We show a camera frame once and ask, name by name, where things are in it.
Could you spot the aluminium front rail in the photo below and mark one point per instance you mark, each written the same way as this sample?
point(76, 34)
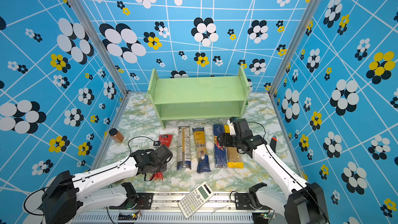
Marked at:
point(164, 208)

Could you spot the green wooden shelf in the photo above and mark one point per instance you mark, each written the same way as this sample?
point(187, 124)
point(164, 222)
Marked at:
point(198, 97)

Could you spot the spice jar black lid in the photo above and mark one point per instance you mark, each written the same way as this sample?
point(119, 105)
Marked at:
point(116, 135)

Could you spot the blue Barilla pasta box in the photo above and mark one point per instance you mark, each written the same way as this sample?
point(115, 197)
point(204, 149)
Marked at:
point(220, 152)

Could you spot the clear grey spaghetti bag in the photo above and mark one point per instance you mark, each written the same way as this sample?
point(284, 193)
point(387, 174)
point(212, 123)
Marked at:
point(183, 148)

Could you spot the red spaghetti bag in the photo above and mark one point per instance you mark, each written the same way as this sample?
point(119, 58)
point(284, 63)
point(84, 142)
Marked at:
point(164, 139)

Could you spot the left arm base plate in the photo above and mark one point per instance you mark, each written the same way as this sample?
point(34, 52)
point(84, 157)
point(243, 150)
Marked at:
point(137, 201)

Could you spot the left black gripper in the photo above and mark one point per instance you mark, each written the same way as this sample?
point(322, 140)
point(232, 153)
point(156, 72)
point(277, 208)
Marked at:
point(165, 167)

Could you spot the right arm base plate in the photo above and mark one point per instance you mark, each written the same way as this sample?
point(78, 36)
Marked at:
point(242, 202)

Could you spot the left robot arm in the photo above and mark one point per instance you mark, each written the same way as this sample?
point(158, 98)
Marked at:
point(93, 183)

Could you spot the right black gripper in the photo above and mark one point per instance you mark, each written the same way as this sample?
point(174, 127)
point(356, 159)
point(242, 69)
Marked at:
point(227, 143)

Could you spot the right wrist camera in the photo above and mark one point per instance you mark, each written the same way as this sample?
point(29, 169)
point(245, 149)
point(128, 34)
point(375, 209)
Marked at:
point(230, 121)

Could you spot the red black marker pen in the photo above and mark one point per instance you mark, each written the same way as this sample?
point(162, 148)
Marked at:
point(273, 143)

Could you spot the white scientific calculator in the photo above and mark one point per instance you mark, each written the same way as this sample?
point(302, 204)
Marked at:
point(194, 200)

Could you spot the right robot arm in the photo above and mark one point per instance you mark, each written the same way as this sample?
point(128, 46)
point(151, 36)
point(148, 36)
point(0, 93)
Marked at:
point(279, 174)

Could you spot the yellow blue spaghetti bag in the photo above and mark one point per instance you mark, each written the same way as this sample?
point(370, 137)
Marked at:
point(200, 144)

